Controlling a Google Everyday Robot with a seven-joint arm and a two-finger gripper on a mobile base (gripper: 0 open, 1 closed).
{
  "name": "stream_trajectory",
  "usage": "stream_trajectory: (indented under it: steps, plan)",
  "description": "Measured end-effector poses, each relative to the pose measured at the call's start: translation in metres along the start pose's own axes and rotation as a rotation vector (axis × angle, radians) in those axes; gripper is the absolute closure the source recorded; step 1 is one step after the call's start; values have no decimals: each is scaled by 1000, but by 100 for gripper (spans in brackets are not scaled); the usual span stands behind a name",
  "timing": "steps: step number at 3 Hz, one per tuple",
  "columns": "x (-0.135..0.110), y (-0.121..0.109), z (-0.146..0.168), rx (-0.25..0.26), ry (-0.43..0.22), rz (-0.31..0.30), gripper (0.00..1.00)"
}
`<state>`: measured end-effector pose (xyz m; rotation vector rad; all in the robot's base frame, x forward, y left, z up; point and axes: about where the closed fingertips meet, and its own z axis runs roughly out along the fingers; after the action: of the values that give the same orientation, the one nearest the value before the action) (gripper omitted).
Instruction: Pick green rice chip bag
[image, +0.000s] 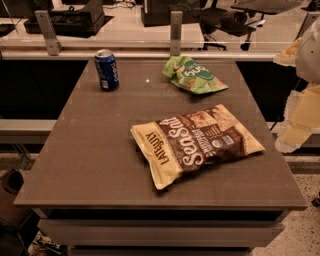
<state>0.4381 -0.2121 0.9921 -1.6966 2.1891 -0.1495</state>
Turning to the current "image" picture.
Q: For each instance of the brown sea salt chip bag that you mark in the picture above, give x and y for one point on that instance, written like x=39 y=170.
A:
x=184 y=143

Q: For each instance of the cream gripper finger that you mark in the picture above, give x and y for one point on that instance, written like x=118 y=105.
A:
x=287 y=57

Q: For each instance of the left metal bracket post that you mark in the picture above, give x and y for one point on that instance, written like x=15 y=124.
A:
x=53 y=46

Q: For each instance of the green rice chip bag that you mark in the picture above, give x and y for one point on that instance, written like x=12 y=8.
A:
x=185 y=73

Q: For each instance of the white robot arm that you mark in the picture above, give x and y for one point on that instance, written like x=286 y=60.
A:
x=308 y=58

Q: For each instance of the black equipment box left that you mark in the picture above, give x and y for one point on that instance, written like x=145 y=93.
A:
x=84 y=22

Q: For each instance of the blue pepsi soda can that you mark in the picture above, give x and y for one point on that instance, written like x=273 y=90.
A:
x=105 y=62

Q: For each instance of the black equipment box middle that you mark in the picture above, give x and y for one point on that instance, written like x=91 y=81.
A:
x=158 y=12

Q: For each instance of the metal bracket post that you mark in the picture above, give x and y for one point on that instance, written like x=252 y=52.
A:
x=175 y=32
x=53 y=46
x=309 y=23

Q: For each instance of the black equipment box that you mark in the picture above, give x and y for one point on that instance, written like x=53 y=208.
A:
x=158 y=12
x=84 y=22

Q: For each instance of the right metal bracket post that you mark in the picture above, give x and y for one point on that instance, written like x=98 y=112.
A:
x=309 y=23

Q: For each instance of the middle metal bracket post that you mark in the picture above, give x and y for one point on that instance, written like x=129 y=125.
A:
x=175 y=32

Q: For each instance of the grey table drawer frame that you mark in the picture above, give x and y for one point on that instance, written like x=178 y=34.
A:
x=198 y=234

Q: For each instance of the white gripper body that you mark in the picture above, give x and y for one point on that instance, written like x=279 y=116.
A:
x=309 y=56

